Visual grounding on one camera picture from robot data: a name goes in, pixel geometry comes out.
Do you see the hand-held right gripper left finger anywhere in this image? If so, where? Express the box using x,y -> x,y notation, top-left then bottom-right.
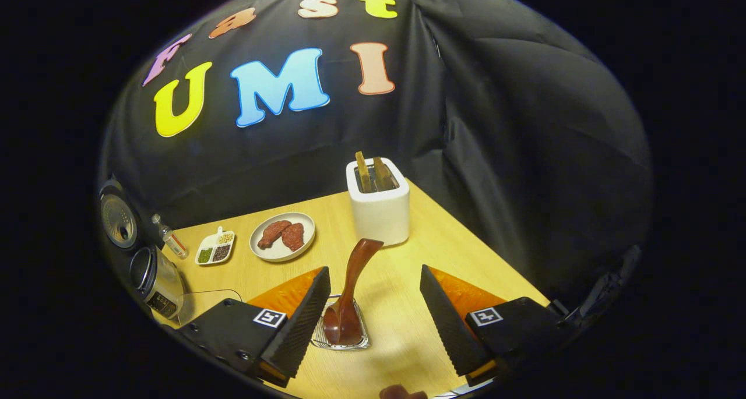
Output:
178,266 -> 332,388

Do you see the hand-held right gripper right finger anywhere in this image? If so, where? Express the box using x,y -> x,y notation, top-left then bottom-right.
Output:
420,264 -> 569,388

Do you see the metal wire chopstick holder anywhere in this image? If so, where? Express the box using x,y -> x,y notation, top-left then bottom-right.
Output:
311,295 -> 371,351

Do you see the brown wooden spoon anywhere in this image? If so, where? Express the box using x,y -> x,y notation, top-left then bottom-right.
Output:
323,238 -> 385,346

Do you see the dark grey rice cooker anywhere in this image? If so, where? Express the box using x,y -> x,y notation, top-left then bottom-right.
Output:
98,178 -> 186,321

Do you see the white round plate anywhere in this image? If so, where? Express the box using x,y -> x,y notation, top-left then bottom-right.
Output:
249,212 -> 316,263

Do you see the red meat piece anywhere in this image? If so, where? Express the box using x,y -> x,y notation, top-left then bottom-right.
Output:
281,223 -> 305,252
258,220 -> 292,249

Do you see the clear plastic container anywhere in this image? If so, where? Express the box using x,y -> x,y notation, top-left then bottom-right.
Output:
175,288 -> 242,330

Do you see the white divided bean dish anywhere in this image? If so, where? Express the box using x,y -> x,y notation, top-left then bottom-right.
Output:
195,227 -> 236,266

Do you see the white toaster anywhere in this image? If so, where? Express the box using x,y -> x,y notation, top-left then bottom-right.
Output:
346,157 -> 411,247

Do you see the small clear bottle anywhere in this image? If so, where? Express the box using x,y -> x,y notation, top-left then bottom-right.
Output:
152,214 -> 189,260

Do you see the dark angular object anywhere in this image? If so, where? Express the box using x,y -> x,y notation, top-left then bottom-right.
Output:
559,245 -> 642,330

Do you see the brown toast slice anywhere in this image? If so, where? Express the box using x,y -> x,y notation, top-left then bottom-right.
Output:
373,156 -> 394,191
356,151 -> 374,193

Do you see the black backdrop cloth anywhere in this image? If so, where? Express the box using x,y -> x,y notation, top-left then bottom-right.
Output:
99,0 -> 653,312

